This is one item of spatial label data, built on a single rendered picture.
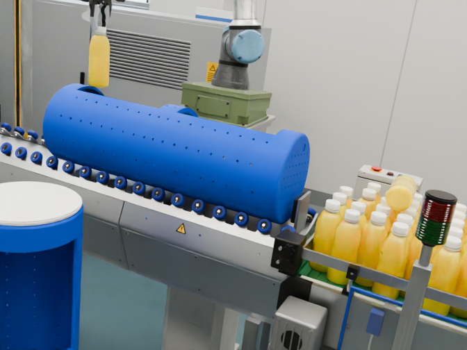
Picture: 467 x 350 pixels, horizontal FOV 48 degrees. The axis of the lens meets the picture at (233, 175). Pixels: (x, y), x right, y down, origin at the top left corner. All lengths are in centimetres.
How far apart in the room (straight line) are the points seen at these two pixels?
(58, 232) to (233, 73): 99
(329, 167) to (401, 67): 98
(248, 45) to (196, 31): 143
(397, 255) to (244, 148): 51
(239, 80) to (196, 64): 129
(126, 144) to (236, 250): 48
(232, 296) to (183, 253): 21
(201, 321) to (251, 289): 69
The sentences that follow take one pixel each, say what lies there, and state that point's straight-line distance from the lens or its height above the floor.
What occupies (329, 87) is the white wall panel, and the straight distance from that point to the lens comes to 434.
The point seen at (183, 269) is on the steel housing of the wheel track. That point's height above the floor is 73.
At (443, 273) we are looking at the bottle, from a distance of 138.
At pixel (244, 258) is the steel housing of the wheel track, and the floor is 85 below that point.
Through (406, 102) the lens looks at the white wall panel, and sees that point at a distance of 427.
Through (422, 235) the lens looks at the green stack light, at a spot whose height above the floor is 117.
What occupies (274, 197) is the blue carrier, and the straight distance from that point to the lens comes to 148.
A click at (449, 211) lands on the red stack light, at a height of 124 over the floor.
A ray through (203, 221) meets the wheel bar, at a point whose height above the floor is 92.
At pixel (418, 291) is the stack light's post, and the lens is 121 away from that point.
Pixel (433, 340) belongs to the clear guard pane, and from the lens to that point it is 138.
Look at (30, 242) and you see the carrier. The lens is 133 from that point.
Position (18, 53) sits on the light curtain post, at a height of 124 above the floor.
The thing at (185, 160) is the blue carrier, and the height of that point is 111.
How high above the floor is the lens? 158
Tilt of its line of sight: 18 degrees down
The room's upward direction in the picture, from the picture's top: 7 degrees clockwise
